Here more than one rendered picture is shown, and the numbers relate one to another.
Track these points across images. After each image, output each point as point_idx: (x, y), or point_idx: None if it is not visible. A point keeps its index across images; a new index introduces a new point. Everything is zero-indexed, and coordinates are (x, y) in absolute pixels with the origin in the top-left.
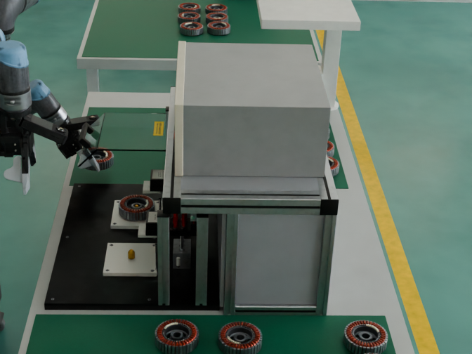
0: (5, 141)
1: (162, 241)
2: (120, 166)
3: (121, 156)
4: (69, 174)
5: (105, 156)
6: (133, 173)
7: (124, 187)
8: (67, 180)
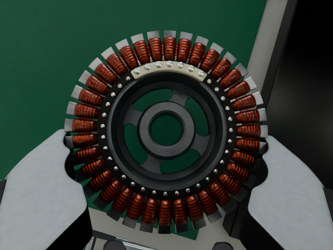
0: None
1: None
2: (116, 39)
3: (41, 17)
4: (117, 222)
5: (208, 81)
6: (174, 7)
7: (306, 59)
8: (159, 240)
